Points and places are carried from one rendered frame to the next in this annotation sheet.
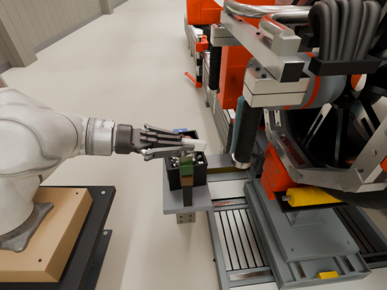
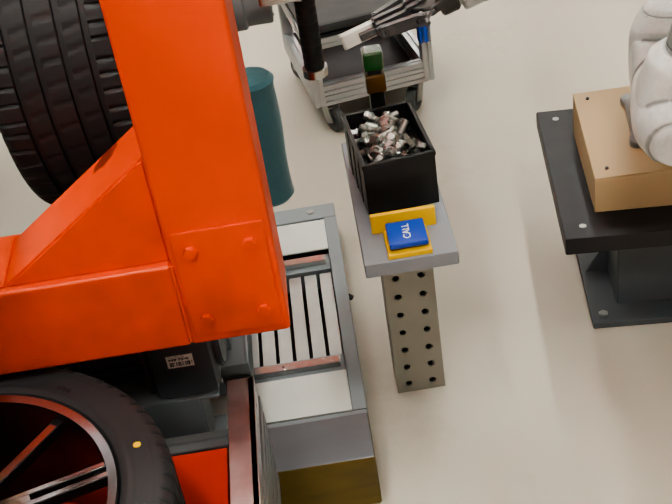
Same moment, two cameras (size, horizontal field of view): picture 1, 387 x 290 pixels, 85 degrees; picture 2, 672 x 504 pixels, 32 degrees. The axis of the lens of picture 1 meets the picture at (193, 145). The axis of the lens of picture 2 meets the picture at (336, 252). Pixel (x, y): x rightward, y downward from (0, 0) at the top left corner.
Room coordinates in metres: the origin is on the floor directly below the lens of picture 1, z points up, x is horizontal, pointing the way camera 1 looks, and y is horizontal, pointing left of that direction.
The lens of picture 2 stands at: (2.50, 0.13, 1.72)
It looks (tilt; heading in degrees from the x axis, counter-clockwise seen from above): 37 degrees down; 187
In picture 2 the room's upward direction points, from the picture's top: 9 degrees counter-clockwise
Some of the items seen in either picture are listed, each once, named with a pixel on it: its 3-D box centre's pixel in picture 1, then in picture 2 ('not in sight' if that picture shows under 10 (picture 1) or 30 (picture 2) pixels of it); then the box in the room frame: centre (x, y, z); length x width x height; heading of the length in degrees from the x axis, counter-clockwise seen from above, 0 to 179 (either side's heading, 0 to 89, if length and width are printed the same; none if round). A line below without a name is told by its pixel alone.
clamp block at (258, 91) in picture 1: (273, 85); not in sight; (0.34, -0.14, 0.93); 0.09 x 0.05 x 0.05; 96
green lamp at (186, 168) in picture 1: (186, 166); (372, 58); (0.42, 0.02, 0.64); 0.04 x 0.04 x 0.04; 6
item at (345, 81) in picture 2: not in sight; (355, 40); (-0.60, -0.07, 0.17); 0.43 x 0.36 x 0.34; 16
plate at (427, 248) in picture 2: not in sight; (407, 241); (0.79, 0.06, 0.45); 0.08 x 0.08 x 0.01; 6
